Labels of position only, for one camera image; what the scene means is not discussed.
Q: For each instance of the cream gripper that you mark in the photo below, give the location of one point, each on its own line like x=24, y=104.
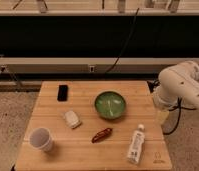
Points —
x=161, y=116

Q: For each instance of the red chili pepper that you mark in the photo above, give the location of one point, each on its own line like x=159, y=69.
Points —
x=102, y=134

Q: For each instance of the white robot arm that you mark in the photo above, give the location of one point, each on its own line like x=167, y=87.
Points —
x=177, y=81

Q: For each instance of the white sponge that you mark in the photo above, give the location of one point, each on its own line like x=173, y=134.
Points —
x=72, y=119

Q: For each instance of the white plastic bottle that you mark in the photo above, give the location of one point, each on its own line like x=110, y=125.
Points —
x=135, y=148

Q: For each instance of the green bowl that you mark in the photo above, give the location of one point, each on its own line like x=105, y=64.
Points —
x=110, y=105

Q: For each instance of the wooden table board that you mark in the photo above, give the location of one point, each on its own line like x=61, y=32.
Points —
x=73, y=149

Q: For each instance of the black phone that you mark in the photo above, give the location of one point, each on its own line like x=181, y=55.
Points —
x=62, y=93

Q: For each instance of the white paper cup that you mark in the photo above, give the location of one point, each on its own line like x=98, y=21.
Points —
x=41, y=139

